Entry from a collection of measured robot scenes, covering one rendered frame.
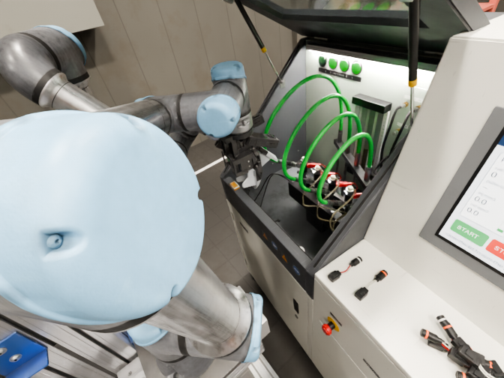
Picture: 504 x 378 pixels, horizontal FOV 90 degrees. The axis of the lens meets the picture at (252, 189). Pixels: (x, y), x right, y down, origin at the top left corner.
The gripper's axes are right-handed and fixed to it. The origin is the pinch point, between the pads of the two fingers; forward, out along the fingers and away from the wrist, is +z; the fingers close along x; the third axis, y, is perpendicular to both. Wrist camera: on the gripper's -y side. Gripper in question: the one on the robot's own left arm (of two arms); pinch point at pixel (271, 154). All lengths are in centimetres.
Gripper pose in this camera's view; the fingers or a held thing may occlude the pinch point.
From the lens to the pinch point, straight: 91.6
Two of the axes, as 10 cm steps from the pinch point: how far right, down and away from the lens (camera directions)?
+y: -5.3, 8.2, 2.1
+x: 2.9, 4.0, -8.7
